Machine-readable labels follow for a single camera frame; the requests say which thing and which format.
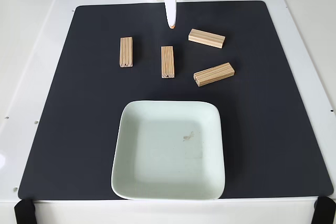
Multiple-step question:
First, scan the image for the smooth pale wooden block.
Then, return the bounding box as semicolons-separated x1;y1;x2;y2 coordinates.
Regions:
188;28;226;49

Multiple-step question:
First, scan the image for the pale green square plate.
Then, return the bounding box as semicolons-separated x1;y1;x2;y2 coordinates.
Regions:
110;100;226;200

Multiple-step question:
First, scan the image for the wooden block with number mark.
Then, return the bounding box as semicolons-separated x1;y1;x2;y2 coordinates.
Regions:
161;46;175;79

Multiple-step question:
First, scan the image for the grooved wooden block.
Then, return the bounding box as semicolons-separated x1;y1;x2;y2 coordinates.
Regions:
193;62;236;88
119;37;134;68

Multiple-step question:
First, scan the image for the black table mat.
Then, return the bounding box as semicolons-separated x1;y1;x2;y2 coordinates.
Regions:
17;0;334;200

